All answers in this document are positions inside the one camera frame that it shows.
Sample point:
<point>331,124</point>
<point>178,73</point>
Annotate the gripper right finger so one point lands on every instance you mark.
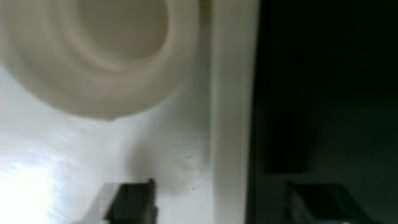
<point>321,204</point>

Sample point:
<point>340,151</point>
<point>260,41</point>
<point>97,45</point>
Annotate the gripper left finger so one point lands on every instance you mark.
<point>132,209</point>

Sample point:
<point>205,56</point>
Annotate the white square table top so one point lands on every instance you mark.
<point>127,75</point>

